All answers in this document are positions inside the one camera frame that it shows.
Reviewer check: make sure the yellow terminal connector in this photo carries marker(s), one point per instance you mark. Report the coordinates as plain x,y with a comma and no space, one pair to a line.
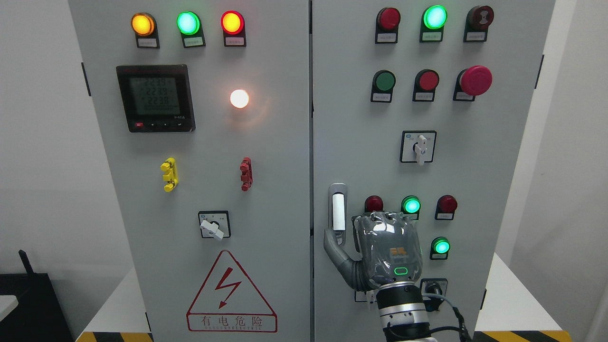
170,175

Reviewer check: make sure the red emergency stop button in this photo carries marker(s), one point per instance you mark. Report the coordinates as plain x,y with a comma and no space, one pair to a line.
472,82

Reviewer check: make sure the red lamp middle right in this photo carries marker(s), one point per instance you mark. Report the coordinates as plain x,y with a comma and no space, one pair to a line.
446,208

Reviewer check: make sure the green lit lamp top right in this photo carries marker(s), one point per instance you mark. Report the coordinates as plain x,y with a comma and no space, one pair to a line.
432,24

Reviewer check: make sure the red push button upper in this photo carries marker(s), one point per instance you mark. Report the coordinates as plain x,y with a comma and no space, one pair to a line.
426,82

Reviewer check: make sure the silver swing door handle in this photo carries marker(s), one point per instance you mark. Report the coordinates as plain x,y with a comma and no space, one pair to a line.
337,210

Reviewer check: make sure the black digital power meter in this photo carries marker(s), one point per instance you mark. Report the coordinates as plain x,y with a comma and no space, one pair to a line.
156,98

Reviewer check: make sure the white rotary selector switch left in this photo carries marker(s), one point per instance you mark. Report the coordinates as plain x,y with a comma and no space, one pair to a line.
214,224

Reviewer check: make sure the red lit indicator lamp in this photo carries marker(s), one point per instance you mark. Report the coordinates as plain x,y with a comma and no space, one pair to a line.
233,28

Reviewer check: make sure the red terminal connector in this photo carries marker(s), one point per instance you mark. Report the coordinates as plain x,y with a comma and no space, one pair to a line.
246,174

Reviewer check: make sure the white platform with hazard stripes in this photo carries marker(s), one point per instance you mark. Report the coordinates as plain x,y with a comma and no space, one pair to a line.
509,314

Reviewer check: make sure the black box with antenna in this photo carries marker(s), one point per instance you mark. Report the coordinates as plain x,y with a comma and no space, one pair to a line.
38,316

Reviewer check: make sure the grey right cabinet door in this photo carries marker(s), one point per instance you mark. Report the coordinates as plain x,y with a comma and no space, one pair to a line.
358,143

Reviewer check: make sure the green lit push button lower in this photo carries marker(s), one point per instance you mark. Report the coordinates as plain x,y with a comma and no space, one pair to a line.
439,249

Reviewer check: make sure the white rotary selector switch upper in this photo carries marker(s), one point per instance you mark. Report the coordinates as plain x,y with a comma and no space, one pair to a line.
417,147

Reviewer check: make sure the white rotary selector switch lower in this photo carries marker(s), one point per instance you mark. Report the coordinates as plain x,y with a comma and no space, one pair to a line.
365,297

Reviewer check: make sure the red lamp middle left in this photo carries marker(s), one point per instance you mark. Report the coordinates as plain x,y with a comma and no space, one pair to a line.
373,203

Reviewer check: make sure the green lit lamp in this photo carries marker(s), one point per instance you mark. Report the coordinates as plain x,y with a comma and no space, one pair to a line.
410,207
432,24

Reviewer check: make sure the white rotary selector switch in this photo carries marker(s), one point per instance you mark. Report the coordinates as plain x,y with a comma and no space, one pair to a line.
417,147
365,297
214,224

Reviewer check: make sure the grey left cabinet door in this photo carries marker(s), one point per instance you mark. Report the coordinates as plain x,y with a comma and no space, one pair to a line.
270,223

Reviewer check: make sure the green indicator lamp left door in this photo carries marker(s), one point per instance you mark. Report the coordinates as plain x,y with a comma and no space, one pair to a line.
190,29

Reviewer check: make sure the black key selector switch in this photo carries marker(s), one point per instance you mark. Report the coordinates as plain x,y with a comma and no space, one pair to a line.
436,286

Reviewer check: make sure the dark red buzzer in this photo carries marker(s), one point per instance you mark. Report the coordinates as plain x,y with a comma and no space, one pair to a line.
478,20

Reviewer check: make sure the red lamp top right door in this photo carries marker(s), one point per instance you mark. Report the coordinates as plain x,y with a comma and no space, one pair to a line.
387,24

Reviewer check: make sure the red electric hazard warning sticker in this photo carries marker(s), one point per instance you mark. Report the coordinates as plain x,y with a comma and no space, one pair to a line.
229,301

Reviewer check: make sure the green push button upper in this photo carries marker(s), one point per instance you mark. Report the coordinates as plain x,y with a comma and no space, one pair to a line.
383,84

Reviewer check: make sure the yellow indicator lamp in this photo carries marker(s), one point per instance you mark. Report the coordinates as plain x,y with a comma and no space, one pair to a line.
145,29

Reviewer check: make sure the green lit lamp middle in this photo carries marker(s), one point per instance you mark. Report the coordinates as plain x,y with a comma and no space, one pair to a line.
410,207

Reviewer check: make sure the white lit indicator lamp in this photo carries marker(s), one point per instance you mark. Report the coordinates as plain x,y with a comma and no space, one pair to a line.
239,98

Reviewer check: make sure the grey cabinet door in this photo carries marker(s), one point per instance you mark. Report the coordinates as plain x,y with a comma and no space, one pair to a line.
358,143
270,223

